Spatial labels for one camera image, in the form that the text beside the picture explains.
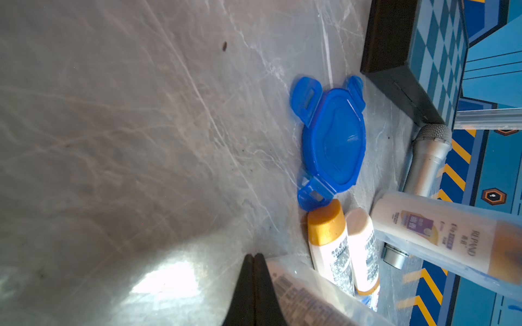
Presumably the blue lid left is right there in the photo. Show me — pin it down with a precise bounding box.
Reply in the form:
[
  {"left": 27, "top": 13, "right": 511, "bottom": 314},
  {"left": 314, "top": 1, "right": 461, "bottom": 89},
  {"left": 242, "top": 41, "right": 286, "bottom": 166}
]
[{"left": 290, "top": 76, "right": 366, "bottom": 211}]

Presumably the toothpaste tube right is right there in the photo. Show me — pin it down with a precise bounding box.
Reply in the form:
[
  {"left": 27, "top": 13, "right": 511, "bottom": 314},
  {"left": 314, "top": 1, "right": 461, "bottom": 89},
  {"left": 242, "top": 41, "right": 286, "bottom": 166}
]
[{"left": 362, "top": 286, "right": 381, "bottom": 312}]

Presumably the white bottle orange cap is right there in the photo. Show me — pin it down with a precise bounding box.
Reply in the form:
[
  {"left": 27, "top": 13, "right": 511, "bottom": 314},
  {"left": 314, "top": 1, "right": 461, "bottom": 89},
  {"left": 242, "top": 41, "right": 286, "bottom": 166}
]
[
  {"left": 370, "top": 193, "right": 522, "bottom": 286},
  {"left": 307, "top": 198, "right": 355, "bottom": 296},
  {"left": 345, "top": 208, "right": 379, "bottom": 296}
]

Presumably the silver microphone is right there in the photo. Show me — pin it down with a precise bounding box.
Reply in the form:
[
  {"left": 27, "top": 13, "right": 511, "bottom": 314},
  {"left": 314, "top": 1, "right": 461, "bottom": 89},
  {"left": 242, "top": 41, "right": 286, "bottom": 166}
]
[{"left": 381, "top": 124, "right": 452, "bottom": 270}]

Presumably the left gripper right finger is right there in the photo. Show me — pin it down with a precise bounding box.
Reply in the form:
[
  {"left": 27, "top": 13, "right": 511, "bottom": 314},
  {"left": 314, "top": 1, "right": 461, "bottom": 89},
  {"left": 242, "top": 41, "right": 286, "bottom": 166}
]
[{"left": 254, "top": 253, "right": 287, "bottom": 325}]

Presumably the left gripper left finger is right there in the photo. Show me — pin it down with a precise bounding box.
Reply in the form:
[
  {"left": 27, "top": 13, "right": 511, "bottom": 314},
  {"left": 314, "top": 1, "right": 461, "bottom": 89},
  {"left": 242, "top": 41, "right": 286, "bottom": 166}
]
[{"left": 223, "top": 254, "right": 255, "bottom": 325}]

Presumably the clear plastic container back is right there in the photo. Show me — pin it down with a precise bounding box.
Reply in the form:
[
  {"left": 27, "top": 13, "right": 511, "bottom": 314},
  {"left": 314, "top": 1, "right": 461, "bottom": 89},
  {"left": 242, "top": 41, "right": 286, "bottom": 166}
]
[{"left": 266, "top": 256, "right": 391, "bottom": 325}]

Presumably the black white checkerboard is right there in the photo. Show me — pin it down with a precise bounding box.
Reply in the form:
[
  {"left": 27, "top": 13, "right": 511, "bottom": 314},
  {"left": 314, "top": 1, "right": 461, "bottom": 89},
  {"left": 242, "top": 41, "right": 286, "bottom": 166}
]
[{"left": 360, "top": 0, "right": 469, "bottom": 127}]

